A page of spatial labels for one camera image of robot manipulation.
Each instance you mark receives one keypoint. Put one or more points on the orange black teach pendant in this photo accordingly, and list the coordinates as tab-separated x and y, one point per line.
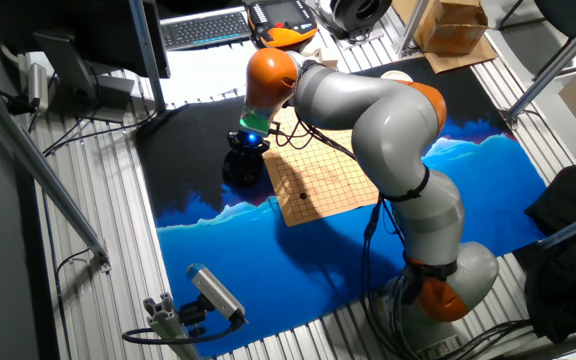
283	25

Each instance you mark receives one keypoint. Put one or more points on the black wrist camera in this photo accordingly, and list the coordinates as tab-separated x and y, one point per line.
264	146

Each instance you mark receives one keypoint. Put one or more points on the short aluminium camera mount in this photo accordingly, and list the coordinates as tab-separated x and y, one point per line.
168	325

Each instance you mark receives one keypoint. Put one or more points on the black computer keyboard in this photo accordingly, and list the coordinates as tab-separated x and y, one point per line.
203	30

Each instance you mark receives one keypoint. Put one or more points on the grey monitor stand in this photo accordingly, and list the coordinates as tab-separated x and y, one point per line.
78	80

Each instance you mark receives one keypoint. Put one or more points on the tan Go board sheet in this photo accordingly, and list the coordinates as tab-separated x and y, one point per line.
323	185

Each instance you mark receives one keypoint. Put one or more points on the black round spool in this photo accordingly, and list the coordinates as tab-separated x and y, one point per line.
360	12

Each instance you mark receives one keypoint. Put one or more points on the large pale wooden block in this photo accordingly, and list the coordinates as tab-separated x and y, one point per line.
329	64

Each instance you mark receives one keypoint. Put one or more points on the black jacket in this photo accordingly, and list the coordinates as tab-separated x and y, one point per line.
568	260

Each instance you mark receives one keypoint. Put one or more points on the aluminium frame beam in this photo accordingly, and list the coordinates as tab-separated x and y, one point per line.
553	65
38	165
573	227

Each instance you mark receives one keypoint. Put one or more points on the black bowl of black stones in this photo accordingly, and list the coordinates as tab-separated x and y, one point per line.
242	175

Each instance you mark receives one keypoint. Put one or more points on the black computer monitor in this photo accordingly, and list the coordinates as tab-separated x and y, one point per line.
68	30

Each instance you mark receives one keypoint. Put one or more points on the silver cylindrical device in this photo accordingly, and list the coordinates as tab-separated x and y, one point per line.
38	87

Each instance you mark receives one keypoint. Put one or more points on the brown cardboard box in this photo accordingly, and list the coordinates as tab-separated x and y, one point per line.
450	25

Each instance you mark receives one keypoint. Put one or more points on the white bowl of white stones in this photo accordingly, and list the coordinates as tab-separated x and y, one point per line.
396	76

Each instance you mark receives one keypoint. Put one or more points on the dark office chair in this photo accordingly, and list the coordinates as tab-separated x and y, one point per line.
563	12

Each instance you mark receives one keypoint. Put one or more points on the green flange adapter plate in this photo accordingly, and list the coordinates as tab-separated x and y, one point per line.
255	122

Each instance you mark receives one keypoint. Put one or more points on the blue and black landscape mat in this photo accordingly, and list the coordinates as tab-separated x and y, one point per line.
293	270

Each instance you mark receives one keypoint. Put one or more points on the aluminium frame post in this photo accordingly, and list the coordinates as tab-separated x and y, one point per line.
148	55
413	25

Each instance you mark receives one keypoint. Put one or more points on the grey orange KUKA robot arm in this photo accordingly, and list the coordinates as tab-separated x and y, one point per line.
388	135

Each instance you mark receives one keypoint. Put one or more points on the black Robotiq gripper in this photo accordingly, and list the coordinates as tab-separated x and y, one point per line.
248	142

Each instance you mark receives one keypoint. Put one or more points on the silver exterior camera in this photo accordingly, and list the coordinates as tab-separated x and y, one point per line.
215	292

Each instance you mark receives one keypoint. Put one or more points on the small pale wooden block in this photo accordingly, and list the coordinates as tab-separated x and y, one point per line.
313	51

